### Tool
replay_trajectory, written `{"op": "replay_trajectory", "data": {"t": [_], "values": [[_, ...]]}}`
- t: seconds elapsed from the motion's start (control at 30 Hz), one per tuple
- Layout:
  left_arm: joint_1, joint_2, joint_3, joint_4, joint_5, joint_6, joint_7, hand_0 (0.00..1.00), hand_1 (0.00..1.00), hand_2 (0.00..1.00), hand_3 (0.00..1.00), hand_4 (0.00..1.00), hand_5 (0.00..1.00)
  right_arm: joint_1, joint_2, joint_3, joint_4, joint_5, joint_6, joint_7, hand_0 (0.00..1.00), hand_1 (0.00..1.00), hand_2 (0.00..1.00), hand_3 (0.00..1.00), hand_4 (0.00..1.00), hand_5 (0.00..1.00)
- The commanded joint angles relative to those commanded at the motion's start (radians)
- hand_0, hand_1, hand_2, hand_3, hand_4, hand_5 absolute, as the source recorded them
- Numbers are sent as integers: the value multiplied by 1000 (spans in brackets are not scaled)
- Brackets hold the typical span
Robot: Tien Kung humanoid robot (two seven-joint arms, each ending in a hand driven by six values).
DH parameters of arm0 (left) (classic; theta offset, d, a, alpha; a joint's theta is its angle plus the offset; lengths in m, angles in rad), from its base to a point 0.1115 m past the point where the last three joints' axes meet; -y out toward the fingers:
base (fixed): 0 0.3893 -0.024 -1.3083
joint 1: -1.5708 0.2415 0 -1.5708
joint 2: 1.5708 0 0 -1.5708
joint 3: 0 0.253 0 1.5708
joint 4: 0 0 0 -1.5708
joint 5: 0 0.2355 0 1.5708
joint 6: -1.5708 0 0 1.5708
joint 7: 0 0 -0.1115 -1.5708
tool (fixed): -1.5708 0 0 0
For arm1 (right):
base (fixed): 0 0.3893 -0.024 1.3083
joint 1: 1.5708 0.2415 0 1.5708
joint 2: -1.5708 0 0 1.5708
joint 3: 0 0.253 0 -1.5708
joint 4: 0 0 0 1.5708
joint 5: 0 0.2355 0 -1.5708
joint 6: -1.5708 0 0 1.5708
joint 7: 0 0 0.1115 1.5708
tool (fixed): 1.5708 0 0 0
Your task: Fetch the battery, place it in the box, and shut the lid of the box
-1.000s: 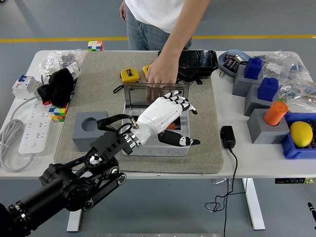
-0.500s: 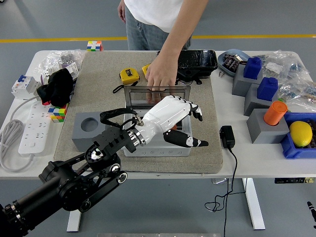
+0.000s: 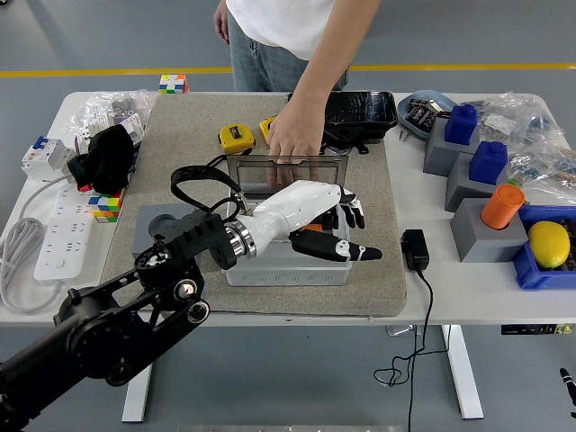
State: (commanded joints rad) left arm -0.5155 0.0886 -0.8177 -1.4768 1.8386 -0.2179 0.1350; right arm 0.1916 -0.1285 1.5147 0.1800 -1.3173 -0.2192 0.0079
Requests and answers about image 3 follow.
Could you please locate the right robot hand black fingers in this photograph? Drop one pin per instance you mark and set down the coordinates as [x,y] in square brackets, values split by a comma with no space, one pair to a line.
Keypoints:
[568,382]

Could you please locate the person's right hand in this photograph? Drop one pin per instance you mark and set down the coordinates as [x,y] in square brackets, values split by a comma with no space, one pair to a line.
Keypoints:
[221,22]

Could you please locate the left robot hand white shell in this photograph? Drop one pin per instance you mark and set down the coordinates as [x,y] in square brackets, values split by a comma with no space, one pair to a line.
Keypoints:
[297,207]

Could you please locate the person's left hand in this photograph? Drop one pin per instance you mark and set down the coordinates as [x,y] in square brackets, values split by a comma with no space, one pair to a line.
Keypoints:
[297,132]

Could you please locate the smoky transparent box lid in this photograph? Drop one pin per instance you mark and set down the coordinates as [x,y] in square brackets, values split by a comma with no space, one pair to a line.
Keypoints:
[324,173]

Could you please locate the grey plastic electrical box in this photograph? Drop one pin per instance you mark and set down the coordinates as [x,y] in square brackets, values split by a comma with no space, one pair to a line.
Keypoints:
[292,274]

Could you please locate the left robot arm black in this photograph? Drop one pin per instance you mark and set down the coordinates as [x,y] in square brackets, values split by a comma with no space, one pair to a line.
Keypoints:
[189,234]

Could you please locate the person's left forearm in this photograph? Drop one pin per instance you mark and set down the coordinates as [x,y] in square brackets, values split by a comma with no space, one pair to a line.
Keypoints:
[333,58]

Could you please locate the blue square battery block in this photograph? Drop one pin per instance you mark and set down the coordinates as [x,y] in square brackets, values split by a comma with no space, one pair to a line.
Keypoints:
[461,126]
[488,162]

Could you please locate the person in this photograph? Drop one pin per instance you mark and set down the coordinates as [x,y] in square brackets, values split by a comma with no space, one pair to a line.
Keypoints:
[279,27]

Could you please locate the black plastic tray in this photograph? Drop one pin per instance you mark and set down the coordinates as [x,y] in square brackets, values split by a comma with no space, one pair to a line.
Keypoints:
[360,112]

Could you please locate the black table control panel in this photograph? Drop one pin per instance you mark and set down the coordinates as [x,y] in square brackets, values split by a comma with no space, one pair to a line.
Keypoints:
[522,330]

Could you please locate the colourful puzzle cube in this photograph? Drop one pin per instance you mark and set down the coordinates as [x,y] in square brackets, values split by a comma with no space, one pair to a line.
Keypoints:
[105,209]
[173,84]

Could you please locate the white table leg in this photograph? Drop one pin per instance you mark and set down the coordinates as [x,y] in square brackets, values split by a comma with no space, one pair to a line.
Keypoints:
[463,373]
[135,405]

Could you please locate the small metal screws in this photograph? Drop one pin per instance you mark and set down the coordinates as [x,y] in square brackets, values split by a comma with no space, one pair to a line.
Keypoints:
[404,136]

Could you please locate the blue plastic bin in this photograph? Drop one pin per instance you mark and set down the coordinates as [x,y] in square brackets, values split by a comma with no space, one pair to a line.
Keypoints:
[526,274]

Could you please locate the grey-brown mat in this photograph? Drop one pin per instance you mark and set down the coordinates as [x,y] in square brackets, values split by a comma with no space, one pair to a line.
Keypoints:
[180,135]

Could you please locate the black power adapter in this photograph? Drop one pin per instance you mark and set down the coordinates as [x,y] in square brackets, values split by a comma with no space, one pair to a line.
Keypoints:
[415,249]

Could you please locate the light blue dish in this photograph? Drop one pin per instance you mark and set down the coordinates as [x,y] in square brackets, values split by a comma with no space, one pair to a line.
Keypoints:
[427,96]

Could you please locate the clear bag of parts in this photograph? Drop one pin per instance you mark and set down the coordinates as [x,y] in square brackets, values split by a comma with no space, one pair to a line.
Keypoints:
[112,105]
[549,166]
[517,108]

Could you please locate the yellow lemon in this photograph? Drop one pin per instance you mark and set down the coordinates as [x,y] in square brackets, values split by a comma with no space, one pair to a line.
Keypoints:
[549,243]

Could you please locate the grey block with square hole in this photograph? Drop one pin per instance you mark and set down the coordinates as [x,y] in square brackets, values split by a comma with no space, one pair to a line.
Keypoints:
[438,153]
[459,184]

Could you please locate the silver metal clip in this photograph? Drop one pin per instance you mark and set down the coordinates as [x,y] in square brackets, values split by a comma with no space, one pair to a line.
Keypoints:
[438,108]

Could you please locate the grey block with round hole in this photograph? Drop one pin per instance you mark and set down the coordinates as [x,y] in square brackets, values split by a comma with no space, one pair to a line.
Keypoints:
[477,238]
[141,234]

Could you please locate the white circuit breaker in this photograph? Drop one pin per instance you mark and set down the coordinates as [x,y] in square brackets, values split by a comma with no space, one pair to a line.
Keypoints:
[42,155]

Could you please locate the white power strip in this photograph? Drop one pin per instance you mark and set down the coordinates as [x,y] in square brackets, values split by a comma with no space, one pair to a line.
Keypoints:
[63,238]

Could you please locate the silver bracket under table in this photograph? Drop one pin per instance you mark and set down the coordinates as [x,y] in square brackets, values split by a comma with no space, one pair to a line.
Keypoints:
[398,330]

